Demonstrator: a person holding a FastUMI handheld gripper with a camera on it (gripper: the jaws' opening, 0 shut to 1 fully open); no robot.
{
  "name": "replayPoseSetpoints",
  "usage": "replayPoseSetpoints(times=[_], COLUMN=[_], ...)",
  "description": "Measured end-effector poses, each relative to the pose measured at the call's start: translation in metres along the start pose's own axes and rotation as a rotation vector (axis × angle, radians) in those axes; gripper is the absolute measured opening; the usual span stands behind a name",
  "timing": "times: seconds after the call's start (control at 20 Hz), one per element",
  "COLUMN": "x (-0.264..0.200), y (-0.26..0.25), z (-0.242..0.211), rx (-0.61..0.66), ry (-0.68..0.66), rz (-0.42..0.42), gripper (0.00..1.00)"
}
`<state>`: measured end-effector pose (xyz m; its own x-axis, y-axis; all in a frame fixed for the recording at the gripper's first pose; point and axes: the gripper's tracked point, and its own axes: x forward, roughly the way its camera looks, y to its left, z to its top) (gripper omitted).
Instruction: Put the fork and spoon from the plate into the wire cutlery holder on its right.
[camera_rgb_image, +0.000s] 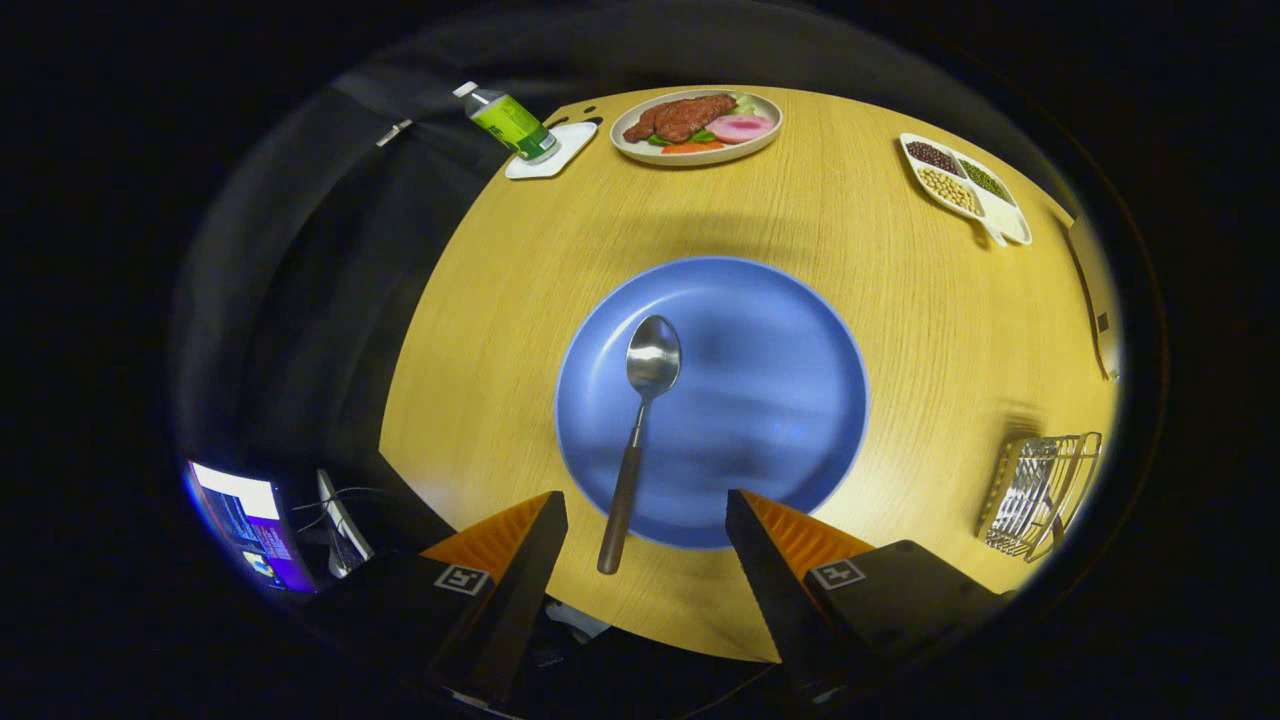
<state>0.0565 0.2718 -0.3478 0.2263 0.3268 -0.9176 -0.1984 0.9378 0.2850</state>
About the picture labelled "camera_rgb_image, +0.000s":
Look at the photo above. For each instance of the lit computer monitor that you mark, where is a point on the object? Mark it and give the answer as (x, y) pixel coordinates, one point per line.
(250, 520)

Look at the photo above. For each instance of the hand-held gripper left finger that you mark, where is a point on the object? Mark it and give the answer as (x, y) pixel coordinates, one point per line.
(520, 600)

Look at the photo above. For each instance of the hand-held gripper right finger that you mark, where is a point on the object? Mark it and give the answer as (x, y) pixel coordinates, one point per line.
(775, 600)

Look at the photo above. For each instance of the brown steak piece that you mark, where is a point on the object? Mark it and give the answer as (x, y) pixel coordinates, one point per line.
(680, 117)

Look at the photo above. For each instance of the pile of green beans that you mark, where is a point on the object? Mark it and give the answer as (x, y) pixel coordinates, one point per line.
(987, 180)

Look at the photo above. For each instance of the white round food plate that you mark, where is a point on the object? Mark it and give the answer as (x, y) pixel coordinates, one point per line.
(630, 148)

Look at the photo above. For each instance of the white toaster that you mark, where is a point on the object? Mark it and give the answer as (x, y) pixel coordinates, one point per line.
(1100, 290)

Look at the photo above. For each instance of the pink ham slice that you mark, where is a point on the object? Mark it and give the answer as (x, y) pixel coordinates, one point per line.
(742, 128)

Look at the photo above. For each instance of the white backed monitor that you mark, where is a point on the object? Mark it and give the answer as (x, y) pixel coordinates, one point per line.
(340, 520)

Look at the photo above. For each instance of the white square coaster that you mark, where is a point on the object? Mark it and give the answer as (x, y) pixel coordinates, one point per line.
(572, 143)

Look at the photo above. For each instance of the blue round plate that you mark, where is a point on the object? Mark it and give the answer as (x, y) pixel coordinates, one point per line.
(760, 400)

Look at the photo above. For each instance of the pile of soy beans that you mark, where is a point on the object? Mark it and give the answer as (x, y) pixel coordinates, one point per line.
(948, 189)

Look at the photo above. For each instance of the orange carrot slice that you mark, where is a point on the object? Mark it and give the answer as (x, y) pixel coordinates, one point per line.
(692, 147)

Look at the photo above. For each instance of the white divided bean tray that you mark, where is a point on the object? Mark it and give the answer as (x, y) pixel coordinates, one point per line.
(1010, 222)

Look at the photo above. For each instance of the green label water bottle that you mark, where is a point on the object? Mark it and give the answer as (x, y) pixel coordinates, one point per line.
(510, 122)

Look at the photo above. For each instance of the pile of red beans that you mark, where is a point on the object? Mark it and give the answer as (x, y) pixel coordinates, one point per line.
(933, 157)

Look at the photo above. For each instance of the white cloth clip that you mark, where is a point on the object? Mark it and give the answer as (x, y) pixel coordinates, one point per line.
(393, 132)

